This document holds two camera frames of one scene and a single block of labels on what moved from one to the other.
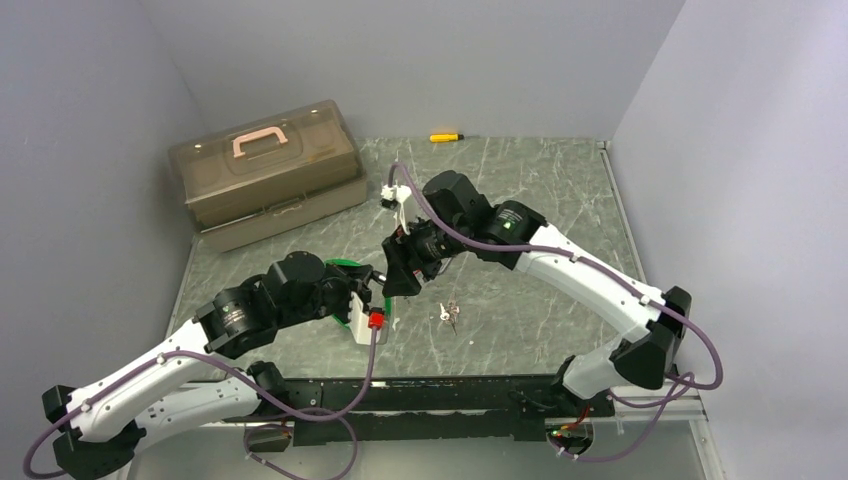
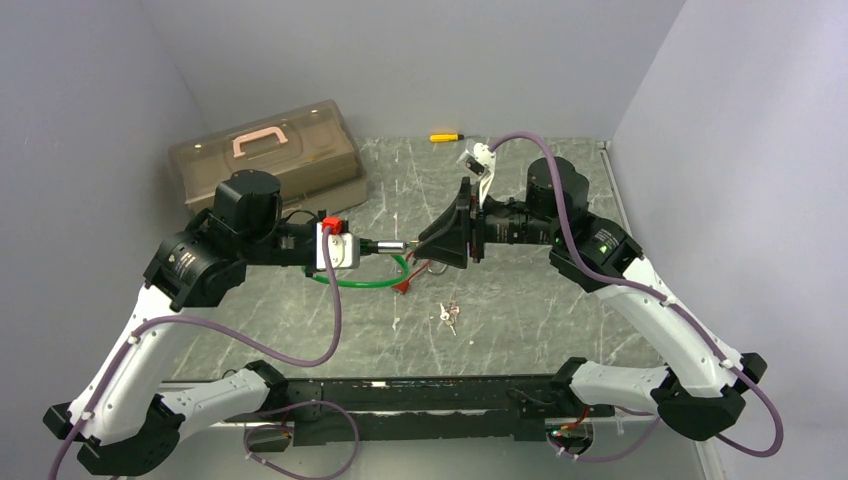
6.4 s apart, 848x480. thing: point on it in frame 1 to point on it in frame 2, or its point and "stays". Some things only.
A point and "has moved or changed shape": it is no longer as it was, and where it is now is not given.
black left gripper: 351,279 to 314,226
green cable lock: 358,316 has moved or changed shape
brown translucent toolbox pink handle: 267,174 stays
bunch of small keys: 450,314 stays
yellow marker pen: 446,137 stays
